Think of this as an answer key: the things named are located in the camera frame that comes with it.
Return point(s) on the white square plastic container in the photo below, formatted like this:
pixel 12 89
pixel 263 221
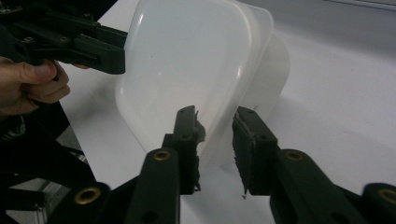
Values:
pixel 186 62

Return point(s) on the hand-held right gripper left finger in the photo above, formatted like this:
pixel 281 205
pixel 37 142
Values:
pixel 166 180

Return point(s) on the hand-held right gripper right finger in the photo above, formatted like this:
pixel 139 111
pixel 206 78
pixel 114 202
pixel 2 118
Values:
pixel 280 180

